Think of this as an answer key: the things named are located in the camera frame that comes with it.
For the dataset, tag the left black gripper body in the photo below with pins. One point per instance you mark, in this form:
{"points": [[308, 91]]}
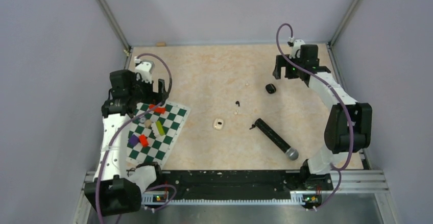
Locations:
{"points": [[143, 92]]}

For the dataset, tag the black earbud charging case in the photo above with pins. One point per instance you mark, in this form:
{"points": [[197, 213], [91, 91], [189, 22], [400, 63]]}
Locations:
{"points": [[270, 88]]}

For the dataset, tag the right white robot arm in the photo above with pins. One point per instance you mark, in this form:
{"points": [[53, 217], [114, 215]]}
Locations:
{"points": [[348, 128]]}

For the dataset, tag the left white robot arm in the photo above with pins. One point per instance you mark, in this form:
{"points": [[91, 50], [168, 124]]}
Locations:
{"points": [[112, 191]]}

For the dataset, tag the white earbud charging case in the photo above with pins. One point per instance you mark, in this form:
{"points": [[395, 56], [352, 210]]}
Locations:
{"points": [[218, 124]]}

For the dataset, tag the red toy block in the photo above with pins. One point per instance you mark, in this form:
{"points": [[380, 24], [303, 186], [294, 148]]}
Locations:
{"points": [[143, 141], [156, 109]]}

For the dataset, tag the tan wooden cylinder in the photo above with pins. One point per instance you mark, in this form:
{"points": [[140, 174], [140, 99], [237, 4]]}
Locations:
{"points": [[147, 123]]}

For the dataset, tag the green white chessboard mat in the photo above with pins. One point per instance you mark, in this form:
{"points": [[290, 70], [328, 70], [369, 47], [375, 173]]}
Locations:
{"points": [[152, 138]]}

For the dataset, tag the green white lego brick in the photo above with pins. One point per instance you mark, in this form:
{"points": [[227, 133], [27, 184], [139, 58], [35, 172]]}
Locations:
{"points": [[157, 129]]}

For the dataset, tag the purple toy block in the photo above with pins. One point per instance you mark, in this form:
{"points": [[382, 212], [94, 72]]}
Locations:
{"points": [[133, 141]]}

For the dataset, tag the black microphone grey head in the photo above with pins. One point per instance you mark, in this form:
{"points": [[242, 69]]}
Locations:
{"points": [[289, 151]]}

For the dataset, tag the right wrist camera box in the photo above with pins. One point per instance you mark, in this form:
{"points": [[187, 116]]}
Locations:
{"points": [[295, 44]]}

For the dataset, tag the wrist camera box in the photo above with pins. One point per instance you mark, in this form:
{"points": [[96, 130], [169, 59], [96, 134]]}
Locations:
{"points": [[295, 44], [144, 69]]}

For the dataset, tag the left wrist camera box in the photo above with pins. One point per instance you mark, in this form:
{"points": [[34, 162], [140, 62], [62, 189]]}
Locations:
{"points": [[144, 69]]}

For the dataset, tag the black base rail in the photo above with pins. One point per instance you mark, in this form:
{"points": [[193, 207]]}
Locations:
{"points": [[234, 186]]}

